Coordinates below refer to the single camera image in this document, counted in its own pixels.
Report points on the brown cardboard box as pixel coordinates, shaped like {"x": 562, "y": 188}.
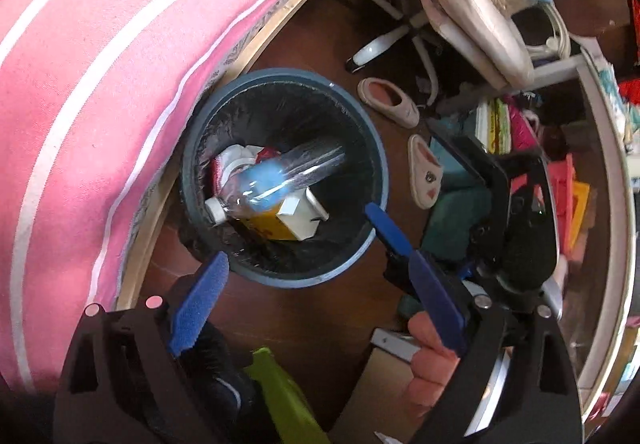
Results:
{"x": 375, "y": 394}

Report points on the black shoe white stripe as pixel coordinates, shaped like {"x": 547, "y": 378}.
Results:
{"x": 220, "y": 374}

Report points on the pink slipper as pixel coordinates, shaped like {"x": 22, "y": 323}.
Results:
{"x": 387, "y": 101}
{"x": 425, "y": 173}

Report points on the white cloth pink edge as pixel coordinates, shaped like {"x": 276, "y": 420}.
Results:
{"x": 235, "y": 156}

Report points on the orange plastic item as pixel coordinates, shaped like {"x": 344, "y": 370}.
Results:
{"x": 570, "y": 204}

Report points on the teal cloth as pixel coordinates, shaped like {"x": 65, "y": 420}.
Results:
{"x": 450, "y": 219}

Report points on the stack of books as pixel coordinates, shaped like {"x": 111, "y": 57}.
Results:
{"x": 492, "y": 126}

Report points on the clear plastic bottle blue label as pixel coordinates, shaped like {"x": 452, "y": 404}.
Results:
{"x": 300, "y": 164}

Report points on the white swivel chair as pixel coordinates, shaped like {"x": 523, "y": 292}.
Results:
{"x": 480, "y": 23}

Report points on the lime green plastic item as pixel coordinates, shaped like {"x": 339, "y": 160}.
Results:
{"x": 285, "y": 399}

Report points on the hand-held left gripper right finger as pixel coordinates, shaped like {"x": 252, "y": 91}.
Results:
{"x": 440, "y": 304}

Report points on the person's right hand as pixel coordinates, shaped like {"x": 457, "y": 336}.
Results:
{"x": 430, "y": 364}

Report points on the blue trash bin black liner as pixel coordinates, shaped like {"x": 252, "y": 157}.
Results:
{"x": 310, "y": 279}

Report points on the orange white cardboard box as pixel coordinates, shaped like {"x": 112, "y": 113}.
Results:
{"x": 295, "y": 220}

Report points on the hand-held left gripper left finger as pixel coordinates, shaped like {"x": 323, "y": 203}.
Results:
{"x": 200, "y": 304}

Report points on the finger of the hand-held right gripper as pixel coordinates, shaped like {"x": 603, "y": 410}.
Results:
{"x": 495, "y": 173}
{"x": 387, "y": 229}

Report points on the white shelf frame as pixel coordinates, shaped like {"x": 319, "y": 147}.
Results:
{"x": 607, "y": 173}

